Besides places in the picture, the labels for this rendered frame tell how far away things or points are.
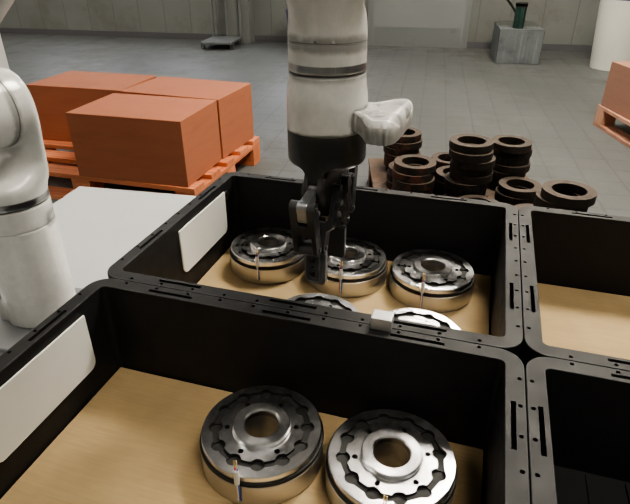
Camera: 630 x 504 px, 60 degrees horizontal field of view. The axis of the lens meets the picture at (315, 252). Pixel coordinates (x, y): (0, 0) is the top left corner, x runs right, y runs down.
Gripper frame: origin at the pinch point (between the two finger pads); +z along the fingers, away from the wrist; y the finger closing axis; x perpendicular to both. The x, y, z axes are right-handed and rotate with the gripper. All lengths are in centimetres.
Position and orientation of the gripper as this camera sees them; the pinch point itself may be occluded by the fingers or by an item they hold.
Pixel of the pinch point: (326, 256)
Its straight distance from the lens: 58.5
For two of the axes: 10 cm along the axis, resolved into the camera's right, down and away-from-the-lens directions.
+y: -3.6, 4.6, -8.1
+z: 0.1, 8.7, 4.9
